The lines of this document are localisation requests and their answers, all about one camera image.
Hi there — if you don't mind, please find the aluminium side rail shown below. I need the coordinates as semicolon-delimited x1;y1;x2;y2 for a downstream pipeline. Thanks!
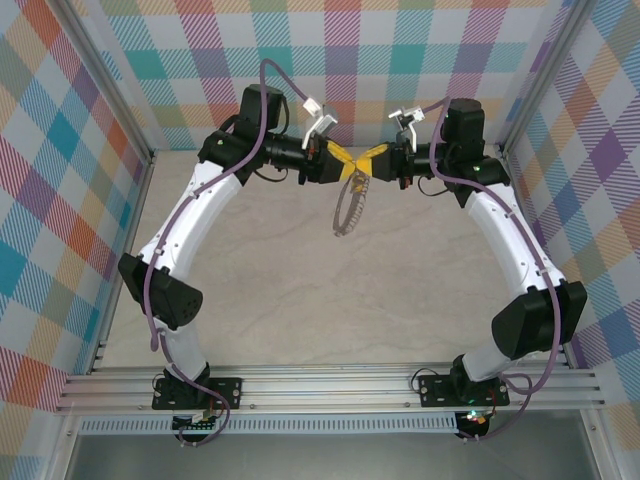
85;149;157;376
498;144;575;370

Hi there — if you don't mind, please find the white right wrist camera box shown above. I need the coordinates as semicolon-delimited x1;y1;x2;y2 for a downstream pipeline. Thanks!
388;103;426;151

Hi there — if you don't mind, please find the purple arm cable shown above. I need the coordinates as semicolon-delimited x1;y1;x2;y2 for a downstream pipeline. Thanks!
143;59;314;447
423;97;566;444

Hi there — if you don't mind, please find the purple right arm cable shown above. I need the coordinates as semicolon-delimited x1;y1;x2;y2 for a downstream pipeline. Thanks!
423;97;566;444

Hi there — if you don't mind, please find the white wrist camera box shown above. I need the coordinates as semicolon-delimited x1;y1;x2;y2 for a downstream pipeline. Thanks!
301;97;339;149
388;103;426;151

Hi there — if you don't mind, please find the aluminium mounting rail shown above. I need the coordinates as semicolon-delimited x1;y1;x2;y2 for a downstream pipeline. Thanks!
55;363;607;414

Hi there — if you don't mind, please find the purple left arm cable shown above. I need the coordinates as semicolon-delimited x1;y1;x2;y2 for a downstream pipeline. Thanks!
143;59;314;447

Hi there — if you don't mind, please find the slotted white cable duct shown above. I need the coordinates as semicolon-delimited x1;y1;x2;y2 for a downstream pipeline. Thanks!
78;412;459;435

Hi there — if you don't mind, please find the aluminium frame post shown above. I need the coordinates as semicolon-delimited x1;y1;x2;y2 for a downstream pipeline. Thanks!
498;0;600;157
52;0;157;166

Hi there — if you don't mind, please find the grey metal panel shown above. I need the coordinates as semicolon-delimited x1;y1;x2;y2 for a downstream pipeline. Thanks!
64;432;601;480

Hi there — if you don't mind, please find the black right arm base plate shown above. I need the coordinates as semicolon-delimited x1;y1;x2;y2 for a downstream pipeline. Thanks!
417;372;511;409

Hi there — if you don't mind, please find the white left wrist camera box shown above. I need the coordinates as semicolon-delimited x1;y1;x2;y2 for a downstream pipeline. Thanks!
301;97;339;149

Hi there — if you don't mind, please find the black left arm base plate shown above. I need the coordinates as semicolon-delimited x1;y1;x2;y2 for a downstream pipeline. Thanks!
152;377;245;412

